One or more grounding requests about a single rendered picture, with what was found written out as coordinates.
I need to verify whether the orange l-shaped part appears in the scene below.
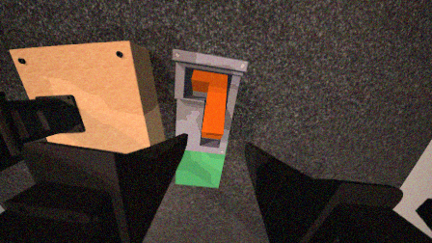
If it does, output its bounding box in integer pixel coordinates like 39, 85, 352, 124
191, 69, 228, 139

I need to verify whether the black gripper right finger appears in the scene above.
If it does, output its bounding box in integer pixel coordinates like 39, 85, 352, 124
244, 143, 403, 243

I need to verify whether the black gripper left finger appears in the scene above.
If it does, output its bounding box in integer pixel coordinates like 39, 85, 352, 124
22, 133, 188, 243

